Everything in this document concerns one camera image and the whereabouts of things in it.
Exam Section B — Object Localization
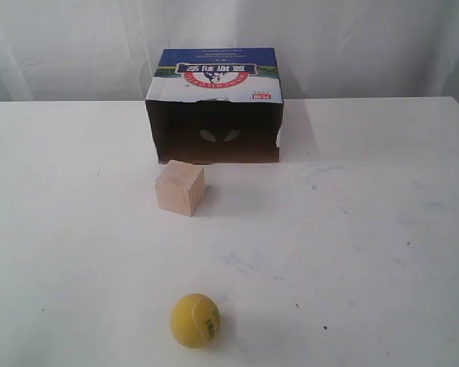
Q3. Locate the light wooden cube block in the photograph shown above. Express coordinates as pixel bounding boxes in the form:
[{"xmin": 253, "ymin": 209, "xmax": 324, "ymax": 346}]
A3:
[{"xmin": 155, "ymin": 160, "xmax": 206, "ymax": 216}]

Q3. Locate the blue white cardboard box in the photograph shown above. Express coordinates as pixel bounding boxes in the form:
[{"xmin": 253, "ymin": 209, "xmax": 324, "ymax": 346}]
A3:
[{"xmin": 145, "ymin": 47, "xmax": 284, "ymax": 164}]

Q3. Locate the yellow tennis ball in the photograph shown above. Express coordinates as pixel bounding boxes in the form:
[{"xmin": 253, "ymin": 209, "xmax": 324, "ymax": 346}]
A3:
[{"xmin": 170, "ymin": 294, "xmax": 221, "ymax": 349}]

